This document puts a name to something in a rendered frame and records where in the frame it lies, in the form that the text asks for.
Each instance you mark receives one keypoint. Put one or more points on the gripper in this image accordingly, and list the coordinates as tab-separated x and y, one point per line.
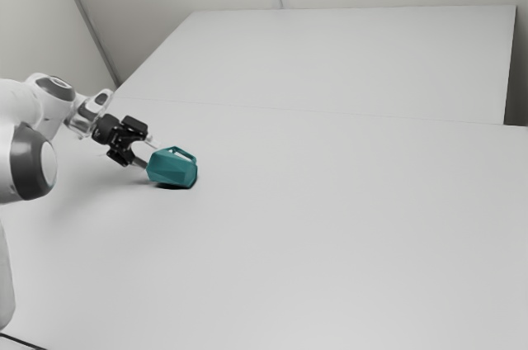
116	134

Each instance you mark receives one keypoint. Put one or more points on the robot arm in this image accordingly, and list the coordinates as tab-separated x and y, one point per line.
24	127

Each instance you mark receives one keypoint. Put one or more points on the teal faceted mug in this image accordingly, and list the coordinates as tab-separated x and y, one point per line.
173	168

